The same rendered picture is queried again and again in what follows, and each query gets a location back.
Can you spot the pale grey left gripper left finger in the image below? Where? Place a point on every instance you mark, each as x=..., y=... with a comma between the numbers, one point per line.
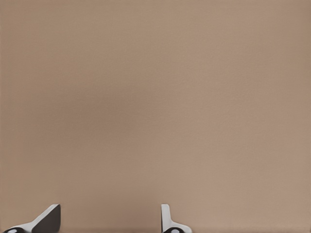
x=46, y=219

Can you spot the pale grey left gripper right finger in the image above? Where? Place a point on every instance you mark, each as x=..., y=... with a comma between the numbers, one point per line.
x=167, y=219

